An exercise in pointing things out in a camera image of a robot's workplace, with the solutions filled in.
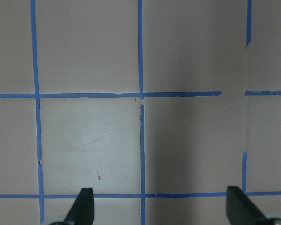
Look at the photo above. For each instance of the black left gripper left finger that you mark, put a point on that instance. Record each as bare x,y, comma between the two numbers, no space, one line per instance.
82,211

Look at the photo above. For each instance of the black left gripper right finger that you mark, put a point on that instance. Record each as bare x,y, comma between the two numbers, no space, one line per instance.
240,210

